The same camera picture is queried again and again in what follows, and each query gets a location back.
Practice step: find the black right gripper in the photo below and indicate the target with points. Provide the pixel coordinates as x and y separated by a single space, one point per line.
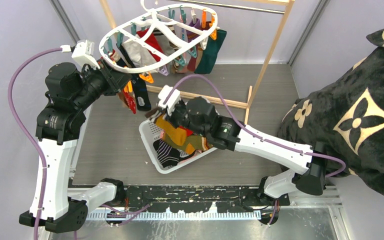
171 118

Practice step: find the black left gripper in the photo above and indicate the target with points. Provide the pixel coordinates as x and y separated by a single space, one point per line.
115 81

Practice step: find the mustard yellow brown-cuffed sock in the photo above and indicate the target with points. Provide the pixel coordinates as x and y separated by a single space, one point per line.
158 117

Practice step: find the white oval clip hanger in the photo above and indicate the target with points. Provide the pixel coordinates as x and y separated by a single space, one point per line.
159 37

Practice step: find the orange clip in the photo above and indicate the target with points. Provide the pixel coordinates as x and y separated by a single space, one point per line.
147 77
128 88
213 35

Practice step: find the red snowflake sock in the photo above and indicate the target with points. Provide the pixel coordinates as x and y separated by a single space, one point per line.
130 101

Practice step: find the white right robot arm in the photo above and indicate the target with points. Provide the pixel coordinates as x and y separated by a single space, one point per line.
306 172

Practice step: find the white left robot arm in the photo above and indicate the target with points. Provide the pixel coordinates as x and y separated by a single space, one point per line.
69 93

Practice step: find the purple clip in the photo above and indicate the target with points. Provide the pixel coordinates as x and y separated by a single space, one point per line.
163 70

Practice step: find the white plastic basket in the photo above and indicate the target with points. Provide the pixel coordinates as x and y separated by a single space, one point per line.
149 133

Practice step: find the olive green sock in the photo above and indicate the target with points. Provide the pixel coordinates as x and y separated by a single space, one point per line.
190 145

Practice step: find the navy blue patterned sock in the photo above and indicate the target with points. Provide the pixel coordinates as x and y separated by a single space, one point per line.
141 93

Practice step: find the black white striped sock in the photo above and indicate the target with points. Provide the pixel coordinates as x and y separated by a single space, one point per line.
168 156

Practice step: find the red white sock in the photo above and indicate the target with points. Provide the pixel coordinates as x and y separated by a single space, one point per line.
140 55

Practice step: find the dark green sock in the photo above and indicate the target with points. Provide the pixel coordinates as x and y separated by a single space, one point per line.
210 54

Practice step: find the metal rack rod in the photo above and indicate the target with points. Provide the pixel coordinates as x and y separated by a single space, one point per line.
230 6

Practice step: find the black floral plush blanket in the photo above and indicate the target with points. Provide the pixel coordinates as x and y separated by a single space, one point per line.
347 116

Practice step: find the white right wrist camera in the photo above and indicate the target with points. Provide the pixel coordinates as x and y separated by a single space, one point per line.
168 97

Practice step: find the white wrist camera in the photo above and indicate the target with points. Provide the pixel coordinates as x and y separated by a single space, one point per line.
168 97
82 53

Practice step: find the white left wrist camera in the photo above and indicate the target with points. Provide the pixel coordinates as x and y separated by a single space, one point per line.
82 53

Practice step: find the wooden drying rack frame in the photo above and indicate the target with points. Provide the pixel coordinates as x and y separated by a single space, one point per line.
265 59

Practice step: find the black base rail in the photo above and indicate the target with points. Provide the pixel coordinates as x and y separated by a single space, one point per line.
195 202

